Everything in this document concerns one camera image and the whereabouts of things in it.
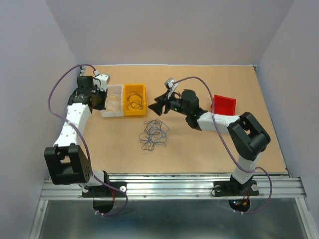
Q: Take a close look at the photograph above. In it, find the yellow thin wire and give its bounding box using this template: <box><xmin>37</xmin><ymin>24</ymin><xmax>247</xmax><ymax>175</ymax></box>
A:
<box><xmin>103</xmin><ymin>88</ymin><xmax>122</xmax><ymax>115</ymax></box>

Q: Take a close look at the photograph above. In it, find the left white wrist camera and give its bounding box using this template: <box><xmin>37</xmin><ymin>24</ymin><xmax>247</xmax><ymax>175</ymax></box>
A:
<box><xmin>93</xmin><ymin>70</ymin><xmax>111</xmax><ymax>92</ymax></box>

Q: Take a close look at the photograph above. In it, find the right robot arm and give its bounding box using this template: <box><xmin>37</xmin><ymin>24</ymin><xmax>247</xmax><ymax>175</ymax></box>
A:
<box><xmin>148</xmin><ymin>90</ymin><xmax>271</xmax><ymax>197</ymax></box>

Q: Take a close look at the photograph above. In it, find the white plastic bin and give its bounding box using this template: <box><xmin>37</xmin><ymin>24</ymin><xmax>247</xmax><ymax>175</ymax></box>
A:
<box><xmin>101</xmin><ymin>84</ymin><xmax>124</xmax><ymax>118</ymax></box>

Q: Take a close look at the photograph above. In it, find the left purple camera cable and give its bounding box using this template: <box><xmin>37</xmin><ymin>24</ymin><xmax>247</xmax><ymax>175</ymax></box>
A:
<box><xmin>48</xmin><ymin>64</ymin><xmax>129</xmax><ymax>217</ymax></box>

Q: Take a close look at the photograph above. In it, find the yellow plastic bin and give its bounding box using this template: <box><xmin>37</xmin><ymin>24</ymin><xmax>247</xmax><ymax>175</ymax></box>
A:
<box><xmin>123</xmin><ymin>84</ymin><xmax>147</xmax><ymax>117</ymax></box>

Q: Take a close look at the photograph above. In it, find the dark purple thin wire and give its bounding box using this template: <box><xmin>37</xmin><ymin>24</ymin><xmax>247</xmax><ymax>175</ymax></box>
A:
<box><xmin>126</xmin><ymin>91</ymin><xmax>145</xmax><ymax>111</ymax></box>

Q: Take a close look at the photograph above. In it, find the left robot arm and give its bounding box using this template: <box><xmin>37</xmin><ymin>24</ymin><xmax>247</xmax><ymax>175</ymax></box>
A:
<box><xmin>44</xmin><ymin>74</ymin><xmax>111</xmax><ymax>196</ymax></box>

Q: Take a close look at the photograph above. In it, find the red plastic bin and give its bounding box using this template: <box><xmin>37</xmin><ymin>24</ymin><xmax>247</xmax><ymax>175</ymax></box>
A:
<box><xmin>213</xmin><ymin>95</ymin><xmax>236</xmax><ymax>116</ymax></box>

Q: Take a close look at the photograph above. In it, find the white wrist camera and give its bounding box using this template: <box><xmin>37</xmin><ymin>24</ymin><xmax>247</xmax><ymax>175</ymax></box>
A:
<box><xmin>164</xmin><ymin>77</ymin><xmax>178</xmax><ymax>99</ymax></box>
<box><xmin>93</xmin><ymin>70</ymin><xmax>111</xmax><ymax>92</ymax></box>

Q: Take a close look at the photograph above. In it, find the aluminium front rail frame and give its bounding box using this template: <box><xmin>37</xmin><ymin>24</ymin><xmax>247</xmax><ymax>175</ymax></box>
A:
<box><xmin>40</xmin><ymin>173</ymin><xmax>307</xmax><ymax>200</ymax></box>

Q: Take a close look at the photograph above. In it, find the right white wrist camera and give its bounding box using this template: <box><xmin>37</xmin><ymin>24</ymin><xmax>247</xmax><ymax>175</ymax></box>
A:
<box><xmin>164</xmin><ymin>77</ymin><xmax>178</xmax><ymax>99</ymax></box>

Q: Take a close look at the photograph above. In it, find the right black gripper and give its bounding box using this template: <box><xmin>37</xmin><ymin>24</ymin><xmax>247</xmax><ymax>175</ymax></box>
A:
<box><xmin>147</xmin><ymin>90</ymin><xmax>189</xmax><ymax>117</ymax></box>

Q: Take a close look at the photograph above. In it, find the thin wire bundle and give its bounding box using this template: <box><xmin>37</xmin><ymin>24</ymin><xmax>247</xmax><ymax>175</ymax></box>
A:
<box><xmin>138</xmin><ymin>119</ymin><xmax>170</xmax><ymax>152</ymax></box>

